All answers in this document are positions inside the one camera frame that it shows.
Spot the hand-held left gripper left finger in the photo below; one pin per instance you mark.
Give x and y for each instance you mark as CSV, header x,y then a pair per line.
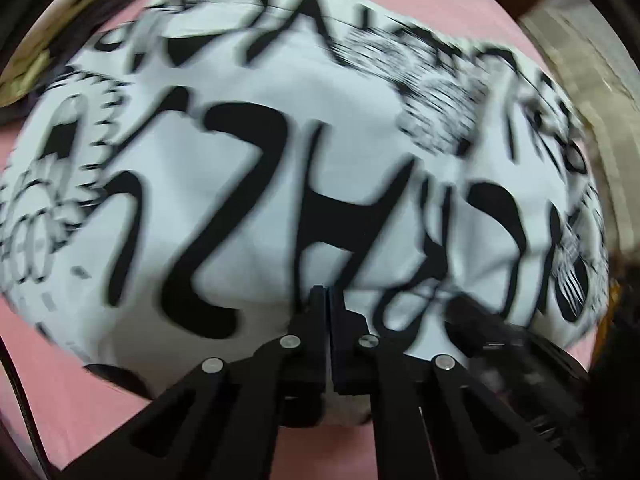
x,y
309,340

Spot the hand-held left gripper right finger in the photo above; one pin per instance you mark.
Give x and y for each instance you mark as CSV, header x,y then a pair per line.
x,y
345,345

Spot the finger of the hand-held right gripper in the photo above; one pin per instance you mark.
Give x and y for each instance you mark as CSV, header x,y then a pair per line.
x,y
480,325

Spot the black and white printed garment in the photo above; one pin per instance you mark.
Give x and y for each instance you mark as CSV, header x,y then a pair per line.
x,y
260,170

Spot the folded cream and black clothes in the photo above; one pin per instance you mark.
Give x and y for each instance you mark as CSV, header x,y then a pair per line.
x,y
35,55

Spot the pink bed sheet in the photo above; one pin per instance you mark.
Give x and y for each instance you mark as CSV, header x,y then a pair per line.
x,y
55,390

